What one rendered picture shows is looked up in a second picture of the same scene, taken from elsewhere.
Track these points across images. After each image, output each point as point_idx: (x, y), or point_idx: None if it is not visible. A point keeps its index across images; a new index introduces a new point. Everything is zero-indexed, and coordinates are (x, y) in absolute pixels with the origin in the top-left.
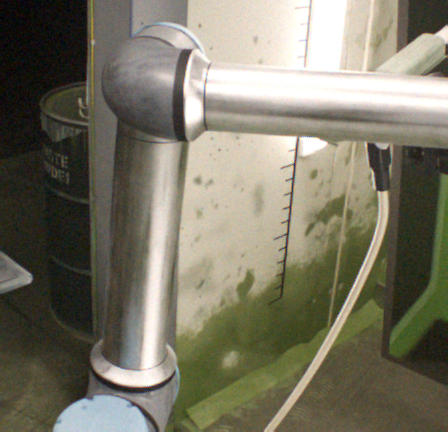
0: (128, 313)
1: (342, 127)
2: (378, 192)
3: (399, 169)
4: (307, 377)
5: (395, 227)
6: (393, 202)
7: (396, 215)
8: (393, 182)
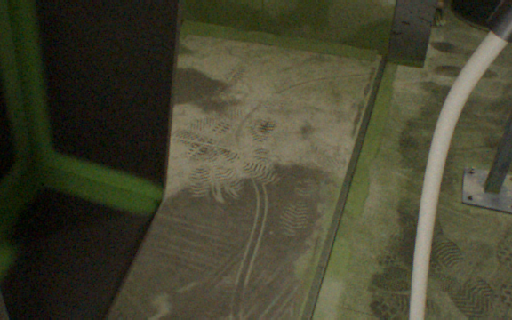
0: None
1: None
2: (498, 49)
3: None
4: None
5: (2, 309)
6: None
7: None
8: None
